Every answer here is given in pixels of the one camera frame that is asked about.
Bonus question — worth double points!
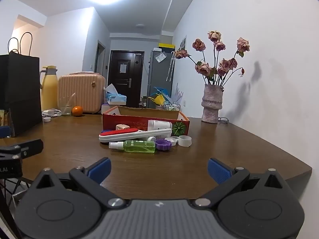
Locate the dried pink roses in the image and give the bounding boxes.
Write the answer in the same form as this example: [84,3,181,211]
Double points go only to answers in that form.
[174,30,250,86]

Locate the blue tissue box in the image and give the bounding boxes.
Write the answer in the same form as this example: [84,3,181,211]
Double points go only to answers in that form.
[103,83,127,105]

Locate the dark entrance door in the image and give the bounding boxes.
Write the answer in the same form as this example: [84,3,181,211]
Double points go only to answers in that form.
[108,50,145,108]

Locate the blue and yellow plastic bags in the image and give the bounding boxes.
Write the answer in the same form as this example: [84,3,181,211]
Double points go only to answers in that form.
[148,87,172,107]

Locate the red cardboard box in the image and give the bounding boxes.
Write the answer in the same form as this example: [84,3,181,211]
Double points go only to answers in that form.
[102,106,190,140]

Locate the folded hanging umbrella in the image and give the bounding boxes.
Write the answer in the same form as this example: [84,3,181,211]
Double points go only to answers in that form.
[166,52,175,81]

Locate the red and white brush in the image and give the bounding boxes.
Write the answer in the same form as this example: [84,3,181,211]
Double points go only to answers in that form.
[99,128,172,143]

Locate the yellow thermos jug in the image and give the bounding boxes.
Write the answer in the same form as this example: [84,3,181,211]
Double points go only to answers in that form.
[40,65,59,112]

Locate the white carton box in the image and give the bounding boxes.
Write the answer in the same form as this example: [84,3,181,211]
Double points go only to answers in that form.
[101,103,117,115]

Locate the purple plastic wrap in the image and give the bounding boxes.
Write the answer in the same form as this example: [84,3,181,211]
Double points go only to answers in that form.
[174,83,184,104]

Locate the white charger cable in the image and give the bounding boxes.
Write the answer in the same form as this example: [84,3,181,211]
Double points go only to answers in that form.
[41,109,62,117]

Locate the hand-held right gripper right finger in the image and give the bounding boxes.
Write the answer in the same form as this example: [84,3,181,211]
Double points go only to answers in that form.
[192,157,289,208]

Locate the grey refrigerator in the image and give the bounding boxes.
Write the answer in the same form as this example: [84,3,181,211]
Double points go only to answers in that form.
[147,50,175,102]

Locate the translucent tape roll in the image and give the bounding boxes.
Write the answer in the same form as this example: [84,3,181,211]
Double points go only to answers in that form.
[178,135,192,148]

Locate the pink ribbed suitcase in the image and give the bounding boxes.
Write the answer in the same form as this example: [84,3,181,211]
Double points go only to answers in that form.
[58,72,106,114]

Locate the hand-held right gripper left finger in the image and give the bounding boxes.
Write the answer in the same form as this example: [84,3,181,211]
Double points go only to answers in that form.
[31,157,125,208]

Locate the black paper bag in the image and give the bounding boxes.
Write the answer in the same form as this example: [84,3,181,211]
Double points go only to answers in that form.
[0,31,43,137]

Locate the grey stone vase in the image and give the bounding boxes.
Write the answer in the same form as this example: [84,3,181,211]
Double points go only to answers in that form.
[201,84,224,124]

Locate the grey side door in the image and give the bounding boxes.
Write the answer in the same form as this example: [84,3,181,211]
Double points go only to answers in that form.
[96,40,106,75]

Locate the green spray bottle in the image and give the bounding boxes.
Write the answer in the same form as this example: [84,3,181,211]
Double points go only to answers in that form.
[109,140,156,154]

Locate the large white plastic bottle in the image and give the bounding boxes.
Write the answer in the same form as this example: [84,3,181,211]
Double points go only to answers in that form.
[148,120,173,131]

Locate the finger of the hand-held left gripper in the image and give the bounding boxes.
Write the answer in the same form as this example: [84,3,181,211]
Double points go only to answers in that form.
[0,139,44,160]

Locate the purple ridged cap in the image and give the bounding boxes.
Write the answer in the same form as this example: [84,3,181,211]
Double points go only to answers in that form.
[155,139,172,151]

